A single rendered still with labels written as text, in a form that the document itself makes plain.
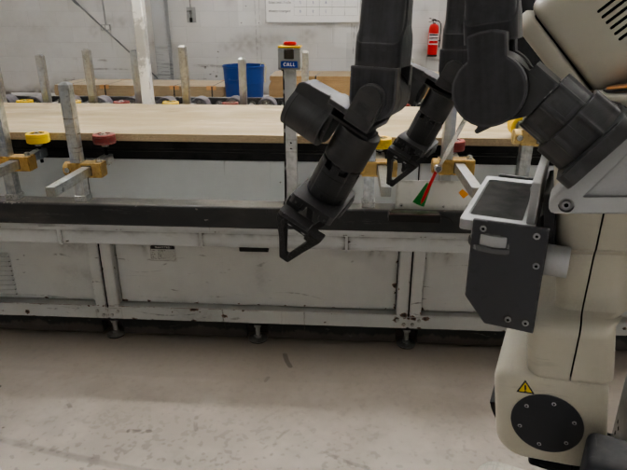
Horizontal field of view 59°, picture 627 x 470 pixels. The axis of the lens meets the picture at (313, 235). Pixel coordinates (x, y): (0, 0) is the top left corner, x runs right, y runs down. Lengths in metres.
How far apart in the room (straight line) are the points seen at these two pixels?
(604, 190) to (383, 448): 1.42
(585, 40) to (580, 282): 0.34
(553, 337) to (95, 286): 1.97
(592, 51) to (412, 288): 1.62
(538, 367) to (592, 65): 0.43
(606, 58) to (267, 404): 1.66
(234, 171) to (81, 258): 0.78
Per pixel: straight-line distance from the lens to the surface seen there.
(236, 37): 9.13
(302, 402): 2.11
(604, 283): 0.90
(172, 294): 2.44
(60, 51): 10.08
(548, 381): 0.93
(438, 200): 1.90
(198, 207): 1.95
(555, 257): 0.83
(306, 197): 0.74
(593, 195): 0.67
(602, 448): 0.92
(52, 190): 1.84
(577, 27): 0.78
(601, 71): 0.78
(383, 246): 1.98
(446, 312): 2.38
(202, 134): 2.11
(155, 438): 2.04
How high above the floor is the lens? 1.31
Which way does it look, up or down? 22 degrees down
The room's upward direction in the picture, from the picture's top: straight up
